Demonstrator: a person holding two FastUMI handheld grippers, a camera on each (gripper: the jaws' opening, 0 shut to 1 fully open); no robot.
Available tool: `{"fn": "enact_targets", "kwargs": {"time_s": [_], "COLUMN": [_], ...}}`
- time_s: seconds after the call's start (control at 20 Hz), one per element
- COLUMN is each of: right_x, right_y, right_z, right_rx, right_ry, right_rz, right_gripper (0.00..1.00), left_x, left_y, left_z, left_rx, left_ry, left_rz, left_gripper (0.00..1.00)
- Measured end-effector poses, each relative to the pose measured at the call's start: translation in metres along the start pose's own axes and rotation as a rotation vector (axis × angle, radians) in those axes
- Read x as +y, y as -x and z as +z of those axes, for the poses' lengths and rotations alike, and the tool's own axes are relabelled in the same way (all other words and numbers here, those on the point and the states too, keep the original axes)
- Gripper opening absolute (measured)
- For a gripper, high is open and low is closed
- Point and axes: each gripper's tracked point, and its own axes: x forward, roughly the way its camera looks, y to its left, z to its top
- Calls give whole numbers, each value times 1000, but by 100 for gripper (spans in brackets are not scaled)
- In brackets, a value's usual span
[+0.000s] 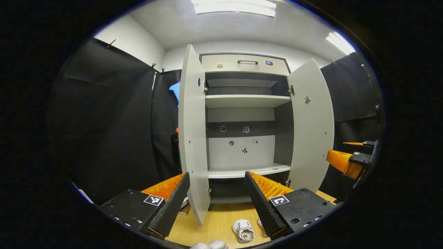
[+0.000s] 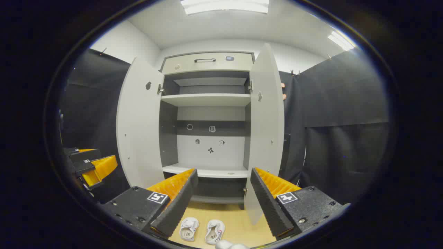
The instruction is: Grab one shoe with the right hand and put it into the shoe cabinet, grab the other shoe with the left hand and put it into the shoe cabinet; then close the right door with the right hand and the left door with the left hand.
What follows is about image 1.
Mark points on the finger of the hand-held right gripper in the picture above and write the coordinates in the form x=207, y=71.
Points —
x=342, y=162
x=367, y=143

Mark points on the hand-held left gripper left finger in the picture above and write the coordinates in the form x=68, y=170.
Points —
x=173, y=204

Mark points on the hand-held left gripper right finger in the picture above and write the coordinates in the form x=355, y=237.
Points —
x=261, y=204

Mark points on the white shoe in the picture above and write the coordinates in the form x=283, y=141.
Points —
x=262, y=226
x=243, y=231

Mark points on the grey cabinet door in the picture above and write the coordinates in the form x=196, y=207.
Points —
x=311, y=138
x=193, y=138

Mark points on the grey shoe cabinet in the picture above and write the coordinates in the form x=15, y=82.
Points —
x=242, y=155

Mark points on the light grey cabinet shelf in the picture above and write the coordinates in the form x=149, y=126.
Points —
x=242, y=172
x=247, y=100

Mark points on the grey cabinet drawer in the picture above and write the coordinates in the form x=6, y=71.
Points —
x=242, y=67

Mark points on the brown book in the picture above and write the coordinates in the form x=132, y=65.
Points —
x=185, y=211

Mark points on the small ceiling light panel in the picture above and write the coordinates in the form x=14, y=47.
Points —
x=340, y=42

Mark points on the large ceiling light panel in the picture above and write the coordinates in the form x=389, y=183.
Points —
x=235, y=7

